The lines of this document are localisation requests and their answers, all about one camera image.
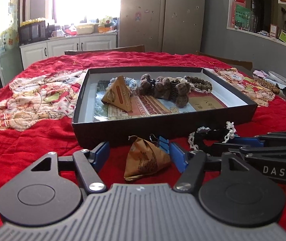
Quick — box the black microwave oven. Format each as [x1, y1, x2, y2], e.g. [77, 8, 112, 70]
[18, 21, 47, 45]

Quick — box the black shallow cardboard box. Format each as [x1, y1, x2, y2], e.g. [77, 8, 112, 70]
[72, 66, 258, 149]

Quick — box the brown fuzzy claw clip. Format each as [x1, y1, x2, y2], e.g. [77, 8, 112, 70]
[154, 77, 191, 108]
[138, 74, 156, 96]

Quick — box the wooden chair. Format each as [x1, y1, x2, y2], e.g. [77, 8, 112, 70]
[196, 51, 253, 71]
[64, 45, 145, 55]

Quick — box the dark brown braided scrunchie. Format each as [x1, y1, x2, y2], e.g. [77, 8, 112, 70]
[184, 76, 212, 94]

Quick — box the brown Choco Magic pyramid packet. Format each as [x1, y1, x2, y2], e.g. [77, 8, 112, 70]
[102, 76, 132, 112]

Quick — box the white kitchen cabinet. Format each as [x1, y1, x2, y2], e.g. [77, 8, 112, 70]
[20, 31, 117, 69]

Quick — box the black white-trim scrunchie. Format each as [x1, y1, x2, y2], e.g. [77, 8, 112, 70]
[187, 121, 236, 156]

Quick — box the brown beaded coaster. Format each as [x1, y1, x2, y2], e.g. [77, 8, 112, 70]
[253, 77, 280, 95]

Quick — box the steel double-door refrigerator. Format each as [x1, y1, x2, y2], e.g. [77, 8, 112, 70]
[118, 0, 205, 54]

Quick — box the blue binder clip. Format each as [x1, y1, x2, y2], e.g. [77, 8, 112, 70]
[150, 134, 170, 154]

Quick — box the blue crochet scrunchie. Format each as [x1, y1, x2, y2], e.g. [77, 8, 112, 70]
[107, 77, 138, 96]

